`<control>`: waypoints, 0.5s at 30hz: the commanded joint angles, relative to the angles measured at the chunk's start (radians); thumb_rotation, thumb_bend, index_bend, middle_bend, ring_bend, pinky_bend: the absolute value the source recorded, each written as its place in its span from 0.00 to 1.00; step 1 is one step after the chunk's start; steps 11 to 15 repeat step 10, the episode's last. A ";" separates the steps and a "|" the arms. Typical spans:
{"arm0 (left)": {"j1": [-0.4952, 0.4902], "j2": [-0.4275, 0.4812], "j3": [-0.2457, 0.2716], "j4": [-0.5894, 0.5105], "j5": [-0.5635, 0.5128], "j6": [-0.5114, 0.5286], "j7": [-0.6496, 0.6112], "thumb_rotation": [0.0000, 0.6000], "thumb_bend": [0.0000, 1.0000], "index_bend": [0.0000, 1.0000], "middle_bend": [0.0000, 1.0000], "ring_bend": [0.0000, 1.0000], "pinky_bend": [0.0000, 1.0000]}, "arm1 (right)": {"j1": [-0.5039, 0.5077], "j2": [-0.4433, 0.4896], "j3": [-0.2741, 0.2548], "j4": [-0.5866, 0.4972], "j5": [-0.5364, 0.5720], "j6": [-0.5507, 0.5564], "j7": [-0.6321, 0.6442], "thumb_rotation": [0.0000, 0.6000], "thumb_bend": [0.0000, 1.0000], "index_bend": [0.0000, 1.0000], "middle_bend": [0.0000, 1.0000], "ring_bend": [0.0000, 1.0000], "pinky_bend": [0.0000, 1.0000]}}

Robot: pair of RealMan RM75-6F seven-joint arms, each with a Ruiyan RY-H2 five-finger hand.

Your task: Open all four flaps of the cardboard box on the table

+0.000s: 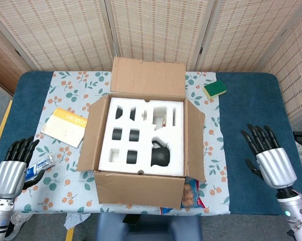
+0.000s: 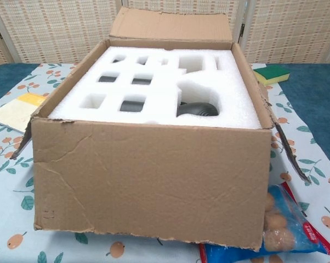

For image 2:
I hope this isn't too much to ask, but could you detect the red cardboard box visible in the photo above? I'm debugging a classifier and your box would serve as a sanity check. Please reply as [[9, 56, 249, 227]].
[[11, 5, 312, 252]]

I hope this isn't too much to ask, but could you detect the black domed ribbed part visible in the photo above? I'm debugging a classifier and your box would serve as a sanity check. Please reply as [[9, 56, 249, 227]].
[[177, 100, 220, 118]]

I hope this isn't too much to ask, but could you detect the white foam insert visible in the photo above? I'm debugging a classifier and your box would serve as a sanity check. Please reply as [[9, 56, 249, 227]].
[[47, 47, 261, 129]]

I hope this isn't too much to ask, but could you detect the green yellow sponge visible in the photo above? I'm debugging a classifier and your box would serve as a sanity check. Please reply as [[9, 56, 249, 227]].
[[253, 65, 291, 85]]

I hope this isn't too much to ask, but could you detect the woven folding screen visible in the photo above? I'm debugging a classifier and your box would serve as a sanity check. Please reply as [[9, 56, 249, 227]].
[[0, 0, 330, 69]]

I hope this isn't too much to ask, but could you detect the yellow white notebook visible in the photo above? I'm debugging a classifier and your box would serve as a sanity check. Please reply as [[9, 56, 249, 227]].
[[0, 93, 49, 134]]

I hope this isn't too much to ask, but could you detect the blue snack bag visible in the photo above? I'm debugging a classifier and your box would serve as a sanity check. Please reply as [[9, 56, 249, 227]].
[[199, 182, 330, 263]]

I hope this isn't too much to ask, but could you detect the floral print tablecloth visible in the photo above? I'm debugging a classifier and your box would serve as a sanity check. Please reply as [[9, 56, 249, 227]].
[[0, 62, 330, 263]]

